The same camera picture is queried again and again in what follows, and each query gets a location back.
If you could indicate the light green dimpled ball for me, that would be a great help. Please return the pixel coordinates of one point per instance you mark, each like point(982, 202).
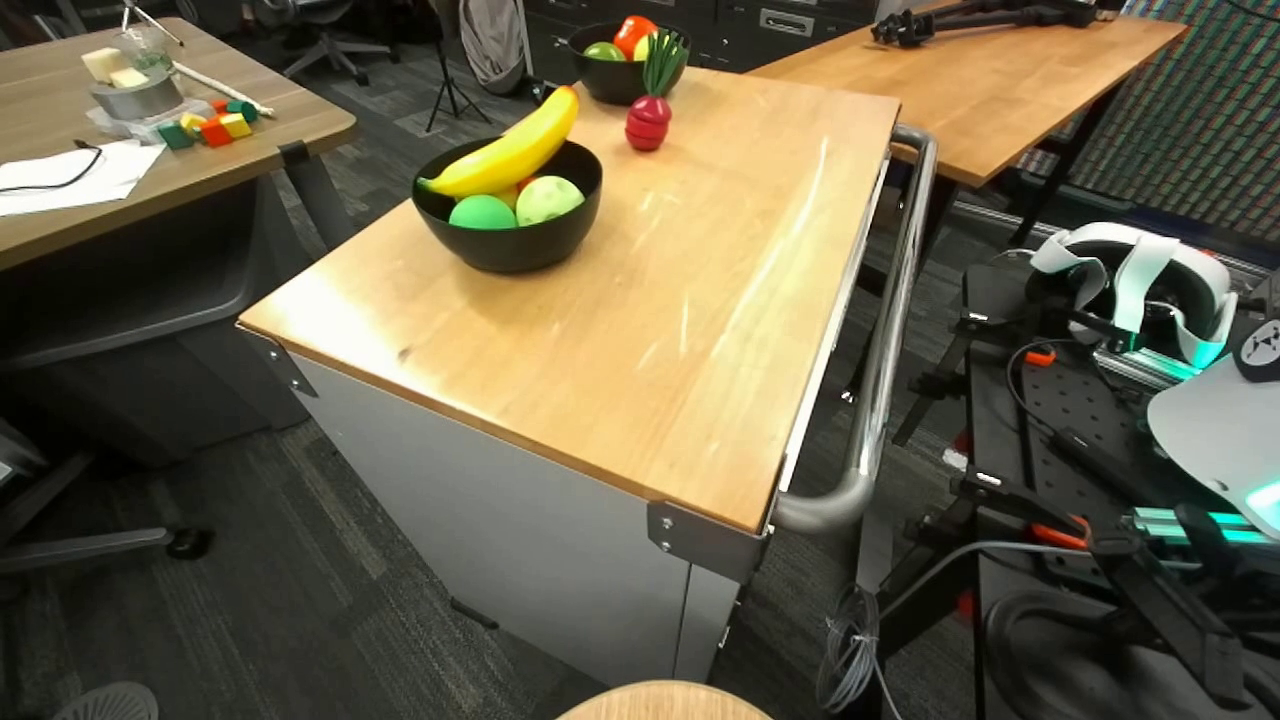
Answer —
point(547, 197)

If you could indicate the dark green smooth ball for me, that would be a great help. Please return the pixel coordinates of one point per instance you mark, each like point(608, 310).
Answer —
point(482, 215)

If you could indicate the red radish with green leaves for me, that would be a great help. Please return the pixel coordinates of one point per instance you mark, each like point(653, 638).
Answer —
point(649, 110)

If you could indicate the yellow plastic banana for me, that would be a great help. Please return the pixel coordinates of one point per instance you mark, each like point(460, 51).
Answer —
point(517, 153)

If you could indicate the wooden top tool cart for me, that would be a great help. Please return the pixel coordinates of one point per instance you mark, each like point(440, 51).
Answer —
point(595, 458)

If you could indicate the black bowl near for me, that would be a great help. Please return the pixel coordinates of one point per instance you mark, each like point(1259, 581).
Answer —
point(521, 250)

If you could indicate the black bowl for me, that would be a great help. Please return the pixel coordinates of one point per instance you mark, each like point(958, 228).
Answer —
point(521, 250)
point(608, 81)

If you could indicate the black bowl far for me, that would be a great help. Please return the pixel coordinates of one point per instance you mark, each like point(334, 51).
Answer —
point(608, 81)

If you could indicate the green plastic lime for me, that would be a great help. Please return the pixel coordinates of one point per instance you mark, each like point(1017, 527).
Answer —
point(604, 51)

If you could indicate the orange red plastic pepper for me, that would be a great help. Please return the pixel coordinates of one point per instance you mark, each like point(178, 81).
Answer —
point(634, 31)

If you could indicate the round wooden stool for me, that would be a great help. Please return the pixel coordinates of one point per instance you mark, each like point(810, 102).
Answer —
point(664, 702)

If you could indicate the wooden desk back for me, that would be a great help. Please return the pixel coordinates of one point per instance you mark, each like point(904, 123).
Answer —
point(987, 96)

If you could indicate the wooden desk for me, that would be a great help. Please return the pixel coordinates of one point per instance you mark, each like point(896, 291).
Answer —
point(987, 96)
point(47, 110)

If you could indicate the coloured toy blocks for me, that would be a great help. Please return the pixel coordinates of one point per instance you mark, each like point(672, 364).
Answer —
point(213, 127)

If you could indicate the white VR headset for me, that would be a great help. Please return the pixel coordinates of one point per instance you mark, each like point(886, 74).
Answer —
point(1165, 307)

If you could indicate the clear plastic container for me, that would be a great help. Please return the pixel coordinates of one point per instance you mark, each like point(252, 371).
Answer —
point(135, 74)

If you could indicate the white paper sheet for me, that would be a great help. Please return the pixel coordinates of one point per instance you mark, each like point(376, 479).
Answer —
point(77, 177)

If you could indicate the wooden desk left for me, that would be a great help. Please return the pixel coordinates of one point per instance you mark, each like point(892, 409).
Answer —
point(47, 110)

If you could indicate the metal cart handle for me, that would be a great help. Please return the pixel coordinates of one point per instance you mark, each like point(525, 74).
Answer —
point(872, 400)

